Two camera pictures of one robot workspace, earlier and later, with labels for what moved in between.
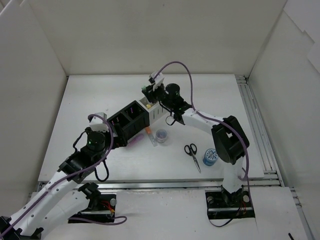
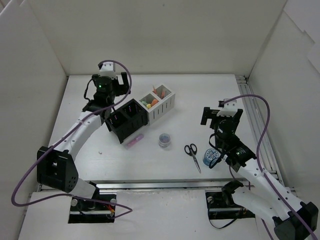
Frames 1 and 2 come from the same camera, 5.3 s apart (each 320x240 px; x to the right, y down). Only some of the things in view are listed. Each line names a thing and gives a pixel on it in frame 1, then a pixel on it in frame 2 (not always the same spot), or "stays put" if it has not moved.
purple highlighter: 136,139 stays put
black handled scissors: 191,150 stays put
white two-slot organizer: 156,110 stays put
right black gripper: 152,93 → 208,116
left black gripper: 116,136 → 121,86
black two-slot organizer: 132,119 stays put
